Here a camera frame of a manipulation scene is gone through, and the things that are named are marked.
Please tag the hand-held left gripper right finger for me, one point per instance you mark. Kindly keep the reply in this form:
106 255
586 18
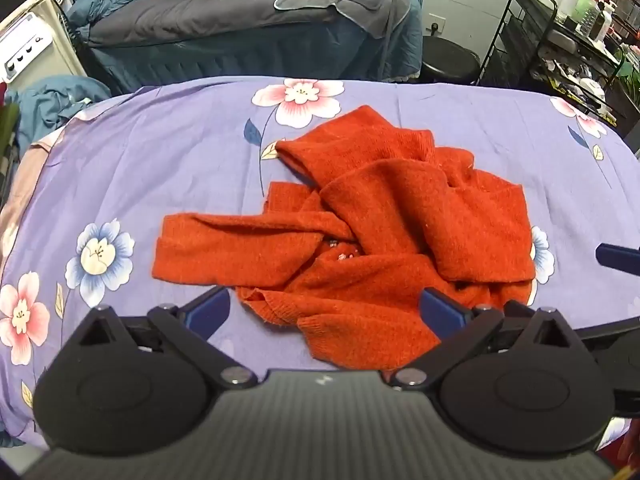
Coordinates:
440 310

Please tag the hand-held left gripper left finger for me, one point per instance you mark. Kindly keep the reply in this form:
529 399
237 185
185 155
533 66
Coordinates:
212 307

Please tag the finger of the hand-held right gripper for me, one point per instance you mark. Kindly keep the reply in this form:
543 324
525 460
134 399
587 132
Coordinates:
625 330
619 258

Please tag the red knitted sweater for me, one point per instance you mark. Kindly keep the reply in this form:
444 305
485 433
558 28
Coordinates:
400 200

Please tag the purple floral bedsheet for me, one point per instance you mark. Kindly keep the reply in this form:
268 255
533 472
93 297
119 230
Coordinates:
150 160

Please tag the green plant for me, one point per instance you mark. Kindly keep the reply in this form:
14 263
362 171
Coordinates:
631 72

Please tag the pink cloth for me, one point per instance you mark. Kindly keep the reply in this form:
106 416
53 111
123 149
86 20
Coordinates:
25 180

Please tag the dark pump bottle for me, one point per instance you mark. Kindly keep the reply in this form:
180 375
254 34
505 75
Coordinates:
601 22

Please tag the black metal rack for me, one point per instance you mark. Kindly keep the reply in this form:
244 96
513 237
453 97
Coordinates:
530 35

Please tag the blue skirted massage bed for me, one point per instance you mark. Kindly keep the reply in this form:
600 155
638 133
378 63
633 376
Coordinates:
240 60

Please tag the black round stool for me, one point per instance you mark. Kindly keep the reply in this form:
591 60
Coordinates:
450 60

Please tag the teal cloth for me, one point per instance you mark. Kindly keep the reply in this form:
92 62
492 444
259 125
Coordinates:
55 102

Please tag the grey quilt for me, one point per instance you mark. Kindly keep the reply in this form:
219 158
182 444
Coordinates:
200 10

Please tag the white machine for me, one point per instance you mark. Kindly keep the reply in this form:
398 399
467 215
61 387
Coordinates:
30 45

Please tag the wall socket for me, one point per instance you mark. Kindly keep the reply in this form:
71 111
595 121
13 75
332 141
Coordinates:
435 22

